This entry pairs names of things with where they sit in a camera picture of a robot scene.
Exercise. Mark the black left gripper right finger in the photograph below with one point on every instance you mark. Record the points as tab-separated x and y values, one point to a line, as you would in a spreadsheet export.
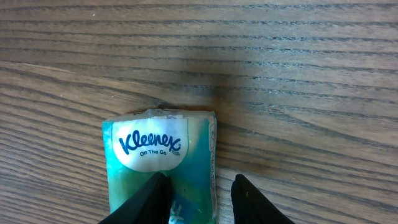
250	206

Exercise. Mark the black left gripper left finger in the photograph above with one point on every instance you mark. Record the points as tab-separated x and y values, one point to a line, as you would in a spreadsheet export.
151	204

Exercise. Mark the teal Kleenex tissue pack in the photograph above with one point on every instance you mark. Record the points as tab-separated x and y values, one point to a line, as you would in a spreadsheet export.
180	144

